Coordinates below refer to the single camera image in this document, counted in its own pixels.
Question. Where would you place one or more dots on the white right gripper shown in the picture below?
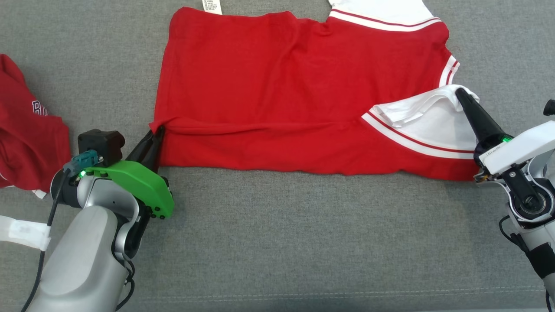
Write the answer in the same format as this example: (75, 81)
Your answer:
(520, 149)

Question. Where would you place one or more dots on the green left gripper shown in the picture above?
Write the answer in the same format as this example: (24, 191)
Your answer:
(138, 182)

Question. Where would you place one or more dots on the red t-shirt white sleeves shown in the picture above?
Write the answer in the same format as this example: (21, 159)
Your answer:
(260, 86)

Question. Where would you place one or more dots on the red basketball jersey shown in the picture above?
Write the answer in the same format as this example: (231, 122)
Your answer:
(30, 147)

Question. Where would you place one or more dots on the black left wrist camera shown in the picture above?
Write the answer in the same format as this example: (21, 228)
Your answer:
(102, 145)

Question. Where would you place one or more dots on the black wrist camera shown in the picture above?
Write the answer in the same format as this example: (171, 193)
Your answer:
(102, 145)
(550, 107)

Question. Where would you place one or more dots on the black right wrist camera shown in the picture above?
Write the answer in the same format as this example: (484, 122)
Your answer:
(550, 107)

